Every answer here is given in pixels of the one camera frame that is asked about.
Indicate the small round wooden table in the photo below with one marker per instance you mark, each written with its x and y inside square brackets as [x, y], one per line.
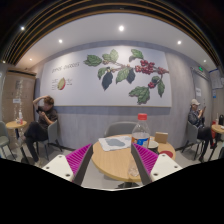
[15, 125]
[218, 129]

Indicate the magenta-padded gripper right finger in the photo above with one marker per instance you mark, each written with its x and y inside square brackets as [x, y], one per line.
[146, 159]

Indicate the coffee plant wall mural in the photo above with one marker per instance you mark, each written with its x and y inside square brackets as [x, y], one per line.
[83, 86]

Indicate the white paper with grey print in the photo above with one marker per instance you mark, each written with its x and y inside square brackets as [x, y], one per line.
[114, 143]

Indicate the clear red-capped drink bottle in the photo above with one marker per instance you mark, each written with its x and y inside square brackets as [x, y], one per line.
[141, 131]

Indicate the small clear bottle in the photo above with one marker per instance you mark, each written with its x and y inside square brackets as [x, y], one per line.
[20, 117]

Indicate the wall notice board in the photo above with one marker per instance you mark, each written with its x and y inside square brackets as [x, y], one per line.
[216, 79]

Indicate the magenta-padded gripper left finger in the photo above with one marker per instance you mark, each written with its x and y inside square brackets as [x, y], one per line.
[78, 159]

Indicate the small brown cardboard box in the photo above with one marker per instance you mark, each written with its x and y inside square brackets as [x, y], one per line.
[161, 137]

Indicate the group of ceiling spotlights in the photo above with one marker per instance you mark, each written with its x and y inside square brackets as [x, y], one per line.
[121, 28]

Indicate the green exit sign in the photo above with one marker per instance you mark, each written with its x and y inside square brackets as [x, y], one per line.
[201, 69]

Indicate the person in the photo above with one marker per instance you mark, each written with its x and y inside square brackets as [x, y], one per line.
[196, 121]
[43, 123]

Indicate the white wall notice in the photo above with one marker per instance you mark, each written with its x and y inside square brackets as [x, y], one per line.
[198, 92]

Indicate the black vacuum flask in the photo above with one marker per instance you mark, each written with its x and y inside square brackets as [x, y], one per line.
[221, 120]

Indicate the grey chair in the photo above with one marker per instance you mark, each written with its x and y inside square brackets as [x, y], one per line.
[53, 131]
[4, 133]
[118, 128]
[191, 133]

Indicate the black mug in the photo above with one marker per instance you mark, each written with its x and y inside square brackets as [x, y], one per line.
[153, 146]

